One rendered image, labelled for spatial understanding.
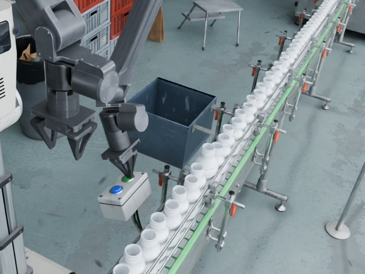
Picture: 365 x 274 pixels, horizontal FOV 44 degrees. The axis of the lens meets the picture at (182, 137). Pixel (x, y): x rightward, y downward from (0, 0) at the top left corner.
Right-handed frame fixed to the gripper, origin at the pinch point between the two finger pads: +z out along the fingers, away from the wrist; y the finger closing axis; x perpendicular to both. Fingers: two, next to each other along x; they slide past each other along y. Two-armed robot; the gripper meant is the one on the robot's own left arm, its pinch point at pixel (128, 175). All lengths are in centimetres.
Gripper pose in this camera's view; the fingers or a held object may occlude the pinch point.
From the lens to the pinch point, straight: 125.9
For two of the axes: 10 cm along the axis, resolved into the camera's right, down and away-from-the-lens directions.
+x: -8.8, -0.2, 4.8
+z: 2.1, 8.8, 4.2
